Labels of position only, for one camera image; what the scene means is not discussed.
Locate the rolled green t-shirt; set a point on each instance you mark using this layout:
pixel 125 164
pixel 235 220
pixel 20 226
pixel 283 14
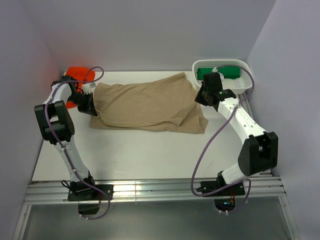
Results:
pixel 228 72

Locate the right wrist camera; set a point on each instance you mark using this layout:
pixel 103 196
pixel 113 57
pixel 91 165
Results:
pixel 216 70

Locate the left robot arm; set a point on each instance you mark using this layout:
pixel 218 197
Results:
pixel 56 126

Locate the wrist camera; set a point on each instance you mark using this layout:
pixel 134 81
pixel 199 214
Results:
pixel 216 70
pixel 88 88

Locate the white plastic basket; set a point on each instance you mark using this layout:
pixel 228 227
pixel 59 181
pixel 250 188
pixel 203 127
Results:
pixel 238 85

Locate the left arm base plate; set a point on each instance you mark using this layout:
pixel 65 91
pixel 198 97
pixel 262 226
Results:
pixel 89 194

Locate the orange t-shirt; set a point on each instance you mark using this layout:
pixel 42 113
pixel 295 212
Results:
pixel 81 73

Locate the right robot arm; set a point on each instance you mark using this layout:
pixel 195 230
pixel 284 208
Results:
pixel 259 150

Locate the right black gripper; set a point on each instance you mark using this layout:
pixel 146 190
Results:
pixel 199 98

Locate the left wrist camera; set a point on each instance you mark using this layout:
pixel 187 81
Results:
pixel 88 88

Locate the aluminium rail frame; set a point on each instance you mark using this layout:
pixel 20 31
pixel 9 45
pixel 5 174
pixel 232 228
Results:
pixel 150 173

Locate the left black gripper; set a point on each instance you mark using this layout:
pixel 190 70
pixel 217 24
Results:
pixel 91 109

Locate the beige t-shirt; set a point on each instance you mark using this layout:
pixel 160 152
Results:
pixel 164 105

